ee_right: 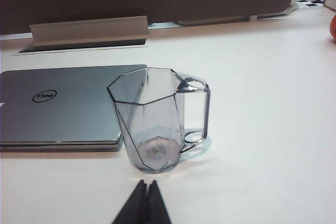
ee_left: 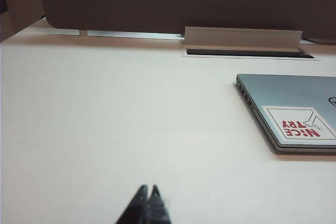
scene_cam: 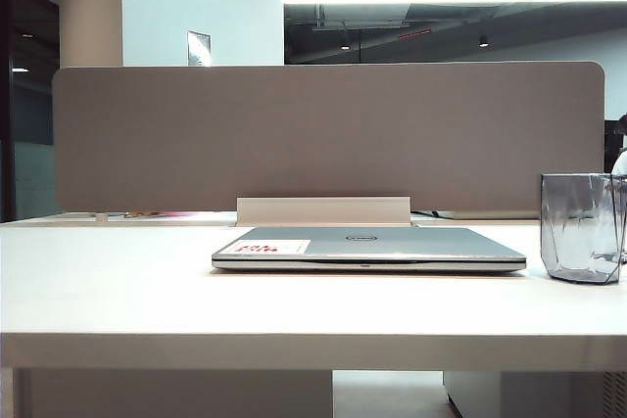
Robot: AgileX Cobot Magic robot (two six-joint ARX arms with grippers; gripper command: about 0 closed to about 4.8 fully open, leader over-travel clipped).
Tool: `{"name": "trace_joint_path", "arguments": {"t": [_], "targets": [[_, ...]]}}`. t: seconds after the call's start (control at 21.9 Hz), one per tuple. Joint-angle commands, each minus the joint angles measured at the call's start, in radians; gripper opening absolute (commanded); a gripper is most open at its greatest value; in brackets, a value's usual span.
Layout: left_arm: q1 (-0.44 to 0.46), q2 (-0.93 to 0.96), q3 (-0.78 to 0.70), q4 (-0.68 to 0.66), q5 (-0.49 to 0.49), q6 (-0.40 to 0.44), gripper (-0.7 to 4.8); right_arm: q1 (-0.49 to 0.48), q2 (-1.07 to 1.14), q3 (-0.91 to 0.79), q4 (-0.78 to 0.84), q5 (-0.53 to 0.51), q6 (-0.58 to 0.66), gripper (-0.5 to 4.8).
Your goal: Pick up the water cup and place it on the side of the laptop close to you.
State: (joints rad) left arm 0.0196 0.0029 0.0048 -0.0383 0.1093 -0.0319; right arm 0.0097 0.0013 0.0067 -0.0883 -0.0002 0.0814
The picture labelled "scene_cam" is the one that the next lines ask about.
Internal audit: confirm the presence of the beige desk support panel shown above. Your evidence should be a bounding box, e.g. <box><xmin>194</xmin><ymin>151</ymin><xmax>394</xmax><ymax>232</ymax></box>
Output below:
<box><xmin>18</xmin><ymin>368</ymin><xmax>335</xmax><ymax>418</ymax></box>

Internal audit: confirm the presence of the framed wall notice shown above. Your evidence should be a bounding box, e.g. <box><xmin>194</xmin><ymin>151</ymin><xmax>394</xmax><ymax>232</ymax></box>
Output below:
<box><xmin>186</xmin><ymin>29</ymin><xmax>213</xmax><ymax>67</ymax></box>

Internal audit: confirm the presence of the transparent grey plastic mug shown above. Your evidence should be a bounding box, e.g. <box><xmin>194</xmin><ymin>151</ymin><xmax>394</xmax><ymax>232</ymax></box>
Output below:
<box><xmin>540</xmin><ymin>172</ymin><xmax>627</xmax><ymax>286</ymax></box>

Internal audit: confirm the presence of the white red laptop sticker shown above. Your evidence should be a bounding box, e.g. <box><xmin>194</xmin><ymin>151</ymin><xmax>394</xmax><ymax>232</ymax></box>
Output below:
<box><xmin>233</xmin><ymin>239</ymin><xmax>313</xmax><ymax>255</ymax></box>

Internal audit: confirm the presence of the brown fabric desk divider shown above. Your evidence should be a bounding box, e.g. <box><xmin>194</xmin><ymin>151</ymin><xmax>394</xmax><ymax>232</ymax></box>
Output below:
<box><xmin>52</xmin><ymin>61</ymin><xmax>607</xmax><ymax>214</ymax></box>

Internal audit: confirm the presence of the silver Dell laptop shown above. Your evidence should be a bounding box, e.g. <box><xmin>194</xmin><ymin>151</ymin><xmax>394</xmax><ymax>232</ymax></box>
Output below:
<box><xmin>211</xmin><ymin>225</ymin><xmax>527</xmax><ymax>273</ymax></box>

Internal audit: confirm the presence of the person in white shirt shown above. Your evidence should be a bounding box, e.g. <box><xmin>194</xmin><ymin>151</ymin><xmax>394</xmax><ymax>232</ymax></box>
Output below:
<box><xmin>611</xmin><ymin>113</ymin><xmax>627</xmax><ymax>177</ymax></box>

